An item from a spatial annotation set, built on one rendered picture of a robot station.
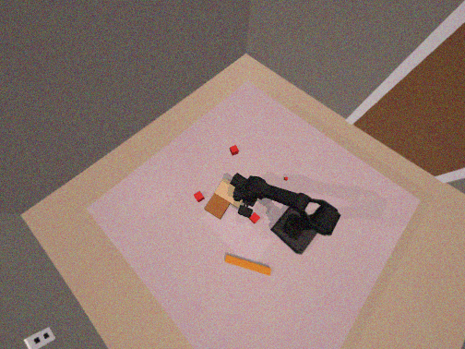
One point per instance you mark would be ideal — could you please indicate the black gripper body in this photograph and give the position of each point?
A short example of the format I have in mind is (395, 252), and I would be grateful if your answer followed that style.
(244, 210)

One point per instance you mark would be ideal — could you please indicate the brown rectangular block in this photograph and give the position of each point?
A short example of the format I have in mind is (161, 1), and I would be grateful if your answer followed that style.
(217, 206)

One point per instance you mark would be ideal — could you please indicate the red cube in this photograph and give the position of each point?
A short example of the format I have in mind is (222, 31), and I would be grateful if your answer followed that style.
(199, 196)
(234, 150)
(254, 218)

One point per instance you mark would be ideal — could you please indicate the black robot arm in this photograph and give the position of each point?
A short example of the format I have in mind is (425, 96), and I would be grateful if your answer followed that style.
(323, 220)

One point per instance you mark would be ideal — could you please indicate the orange flat bar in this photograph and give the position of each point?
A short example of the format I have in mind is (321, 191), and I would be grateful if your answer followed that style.
(246, 264)

